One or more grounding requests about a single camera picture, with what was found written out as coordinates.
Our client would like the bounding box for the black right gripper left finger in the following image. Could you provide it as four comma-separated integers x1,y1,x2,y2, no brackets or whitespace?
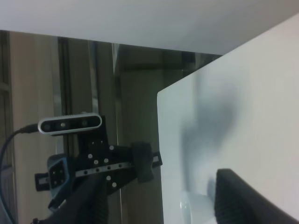
32,174,108,224

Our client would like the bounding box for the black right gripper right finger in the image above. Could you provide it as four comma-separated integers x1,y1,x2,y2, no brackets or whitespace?
214,168,298,224

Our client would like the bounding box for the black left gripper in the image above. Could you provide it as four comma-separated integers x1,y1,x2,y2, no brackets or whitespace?
35,117,163,210

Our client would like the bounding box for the blue porcelain teapot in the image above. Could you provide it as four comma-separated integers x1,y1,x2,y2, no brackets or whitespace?
180,191,217,224

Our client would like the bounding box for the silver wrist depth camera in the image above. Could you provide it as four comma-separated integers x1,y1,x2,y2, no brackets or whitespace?
38,113,102,136

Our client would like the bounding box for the black camera cable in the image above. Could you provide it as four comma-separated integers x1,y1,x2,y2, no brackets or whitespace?
0,125,39,224

